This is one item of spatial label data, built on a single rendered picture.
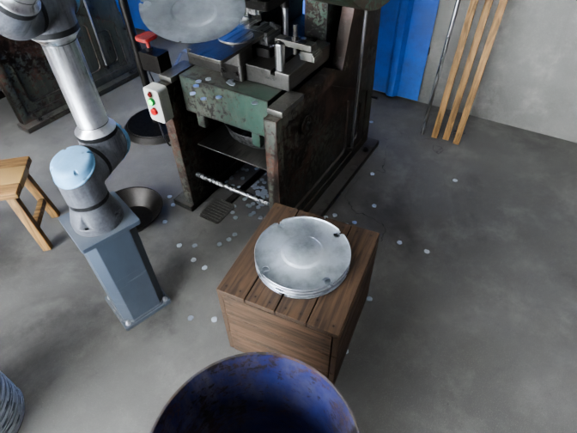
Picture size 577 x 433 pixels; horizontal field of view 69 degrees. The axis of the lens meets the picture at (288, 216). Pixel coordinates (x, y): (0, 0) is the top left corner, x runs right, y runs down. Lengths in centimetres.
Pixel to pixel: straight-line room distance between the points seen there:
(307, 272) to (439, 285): 69
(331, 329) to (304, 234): 32
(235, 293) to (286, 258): 18
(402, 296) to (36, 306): 140
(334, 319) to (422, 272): 68
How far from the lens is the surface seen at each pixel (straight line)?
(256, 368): 104
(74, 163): 126
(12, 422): 164
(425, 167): 227
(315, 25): 173
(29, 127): 290
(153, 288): 160
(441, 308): 169
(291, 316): 118
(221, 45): 150
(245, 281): 125
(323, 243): 129
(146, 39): 169
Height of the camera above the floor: 135
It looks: 45 degrees down
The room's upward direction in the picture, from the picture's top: 2 degrees counter-clockwise
